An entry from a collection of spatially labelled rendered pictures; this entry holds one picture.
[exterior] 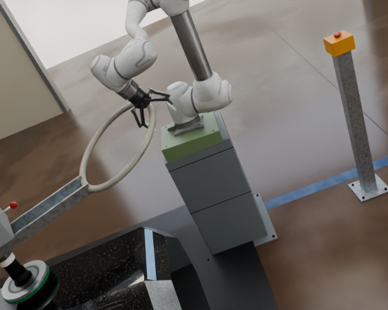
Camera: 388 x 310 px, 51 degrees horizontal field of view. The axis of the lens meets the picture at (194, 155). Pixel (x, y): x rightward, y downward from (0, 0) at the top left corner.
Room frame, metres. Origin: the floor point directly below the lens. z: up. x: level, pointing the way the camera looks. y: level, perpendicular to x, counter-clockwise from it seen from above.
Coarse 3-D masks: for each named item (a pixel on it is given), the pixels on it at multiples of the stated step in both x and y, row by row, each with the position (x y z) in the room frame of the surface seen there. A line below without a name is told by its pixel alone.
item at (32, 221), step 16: (80, 176) 1.69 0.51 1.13; (64, 192) 1.66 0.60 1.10; (80, 192) 1.57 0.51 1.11; (32, 208) 1.61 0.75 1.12; (48, 208) 1.62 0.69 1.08; (64, 208) 1.54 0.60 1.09; (16, 224) 1.57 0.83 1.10; (32, 224) 1.49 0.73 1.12; (16, 240) 1.46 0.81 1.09; (0, 256) 1.43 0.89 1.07
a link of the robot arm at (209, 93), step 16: (160, 0) 2.05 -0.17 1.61; (176, 0) 2.02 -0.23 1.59; (176, 16) 2.06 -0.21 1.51; (176, 32) 2.10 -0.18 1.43; (192, 32) 2.07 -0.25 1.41; (192, 48) 2.07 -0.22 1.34; (192, 64) 2.09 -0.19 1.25; (208, 64) 2.10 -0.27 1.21; (208, 80) 2.07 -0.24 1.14; (224, 80) 2.11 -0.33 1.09; (192, 96) 2.13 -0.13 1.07; (208, 96) 2.06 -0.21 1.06; (224, 96) 2.03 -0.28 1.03
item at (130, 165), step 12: (120, 108) 1.92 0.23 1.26; (108, 120) 1.93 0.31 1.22; (96, 132) 1.93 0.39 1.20; (144, 144) 1.52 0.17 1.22; (84, 156) 1.83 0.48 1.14; (84, 168) 1.77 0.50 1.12; (132, 168) 1.48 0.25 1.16; (84, 180) 1.67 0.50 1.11; (108, 180) 1.50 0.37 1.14; (120, 180) 1.48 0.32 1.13; (96, 192) 1.54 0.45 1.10
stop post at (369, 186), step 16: (336, 48) 1.95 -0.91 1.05; (352, 48) 1.95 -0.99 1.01; (336, 64) 2.00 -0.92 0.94; (352, 64) 1.97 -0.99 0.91; (352, 80) 1.97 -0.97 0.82; (352, 96) 1.97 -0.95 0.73; (352, 112) 1.97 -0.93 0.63; (352, 128) 1.97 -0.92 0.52; (352, 144) 2.03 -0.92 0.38; (368, 144) 1.97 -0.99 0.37; (368, 160) 1.97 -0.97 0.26; (368, 176) 1.97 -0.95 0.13; (368, 192) 1.97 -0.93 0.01; (384, 192) 1.91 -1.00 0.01
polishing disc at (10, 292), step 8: (24, 264) 1.59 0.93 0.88; (32, 264) 1.56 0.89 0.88; (40, 264) 1.53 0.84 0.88; (32, 272) 1.50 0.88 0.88; (40, 272) 1.48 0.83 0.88; (8, 280) 1.53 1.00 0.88; (32, 280) 1.45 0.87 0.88; (40, 280) 1.43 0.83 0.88; (8, 288) 1.47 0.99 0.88; (16, 288) 1.45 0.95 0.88; (24, 288) 1.42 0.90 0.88; (32, 288) 1.40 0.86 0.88; (8, 296) 1.42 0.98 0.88; (16, 296) 1.39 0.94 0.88; (24, 296) 1.38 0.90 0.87
